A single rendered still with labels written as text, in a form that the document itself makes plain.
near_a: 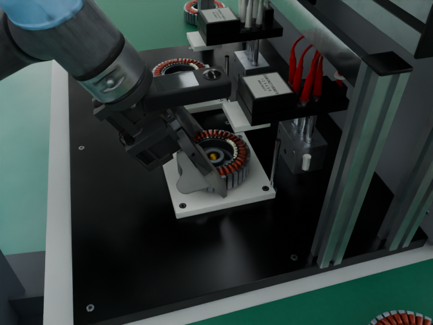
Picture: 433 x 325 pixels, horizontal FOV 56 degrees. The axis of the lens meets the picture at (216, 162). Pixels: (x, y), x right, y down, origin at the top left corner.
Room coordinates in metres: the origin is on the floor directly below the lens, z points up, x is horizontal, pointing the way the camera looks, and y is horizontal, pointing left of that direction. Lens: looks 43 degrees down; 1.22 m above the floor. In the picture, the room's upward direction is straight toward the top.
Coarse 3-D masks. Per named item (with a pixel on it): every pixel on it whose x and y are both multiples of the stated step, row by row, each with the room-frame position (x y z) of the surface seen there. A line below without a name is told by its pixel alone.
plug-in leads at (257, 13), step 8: (240, 0) 0.75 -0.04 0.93; (256, 0) 0.75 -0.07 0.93; (264, 0) 0.76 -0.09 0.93; (240, 8) 0.75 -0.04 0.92; (248, 8) 0.71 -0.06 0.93; (256, 8) 0.75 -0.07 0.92; (264, 8) 0.76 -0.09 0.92; (272, 8) 0.76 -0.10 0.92; (240, 16) 0.73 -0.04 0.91; (248, 16) 0.71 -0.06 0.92; (256, 16) 0.74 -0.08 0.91; (264, 16) 0.75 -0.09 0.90; (272, 16) 0.75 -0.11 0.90; (240, 24) 0.73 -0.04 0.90; (248, 24) 0.70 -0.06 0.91; (256, 24) 0.72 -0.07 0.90
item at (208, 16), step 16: (208, 16) 0.71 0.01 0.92; (224, 16) 0.71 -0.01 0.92; (192, 32) 0.73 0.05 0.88; (208, 32) 0.68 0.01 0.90; (224, 32) 0.69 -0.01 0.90; (240, 32) 0.69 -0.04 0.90; (256, 32) 0.70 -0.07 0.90; (272, 32) 0.71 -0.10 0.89; (208, 48) 0.68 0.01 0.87; (256, 48) 0.71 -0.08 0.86
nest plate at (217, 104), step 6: (204, 102) 0.64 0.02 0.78; (210, 102) 0.64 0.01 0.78; (216, 102) 0.64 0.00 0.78; (222, 102) 0.64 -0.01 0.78; (186, 108) 0.62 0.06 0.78; (192, 108) 0.62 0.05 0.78; (198, 108) 0.63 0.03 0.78; (204, 108) 0.63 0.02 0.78; (210, 108) 0.63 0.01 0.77; (216, 108) 0.64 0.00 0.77
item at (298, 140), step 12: (288, 120) 0.53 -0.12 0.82; (288, 132) 0.50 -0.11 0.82; (300, 132) 0.50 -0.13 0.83; (288, 144) 0.49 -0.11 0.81; (300, 144) 0.47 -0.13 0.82; (312, 144) 0.47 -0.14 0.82; (324, 144) 0.47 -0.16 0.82; (288, 156) 0.48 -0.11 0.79; (300, 156) 0.46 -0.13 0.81; (312, 156) 0.47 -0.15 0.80; (324, 156) 0.47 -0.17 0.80; (300, 168) 0.46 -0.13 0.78; (312, 168) 0.47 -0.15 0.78
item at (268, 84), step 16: (240, 80) 0.49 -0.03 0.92; (256, 80) 0.49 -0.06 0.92; (272, 80) 0.49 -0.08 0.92; (304, 80) 0.53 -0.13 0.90; (240, 96) 0.49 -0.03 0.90; (256, 96) 0.45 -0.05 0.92; (272, 96) 0.45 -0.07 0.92; (288, 96) 0.46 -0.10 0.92; (224, 112) 0.49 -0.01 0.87; (240, 112) 0.47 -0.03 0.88; (256, 112) 0.44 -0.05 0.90; (272, 112) 0.45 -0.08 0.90; (288, 112) 0.45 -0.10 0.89; (304, 112) 0.46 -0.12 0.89; (320, 112) 0.47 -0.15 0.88; (240, 128) 0.44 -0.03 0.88; (256, 128) 0.45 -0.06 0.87; (304, 128) 0.50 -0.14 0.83
